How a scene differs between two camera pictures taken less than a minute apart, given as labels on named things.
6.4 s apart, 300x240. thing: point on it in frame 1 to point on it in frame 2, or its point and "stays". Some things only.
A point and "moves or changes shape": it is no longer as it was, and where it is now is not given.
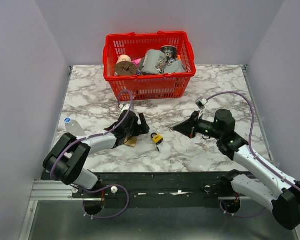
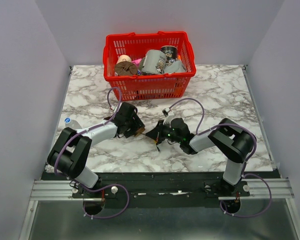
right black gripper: (189, 127) to (156, 134)
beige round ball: (123, 58) stays
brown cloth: (126, 68) stays
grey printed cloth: (154, 63) stays
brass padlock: (131, 142) moves or changes shape
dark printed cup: (171, 52) stays
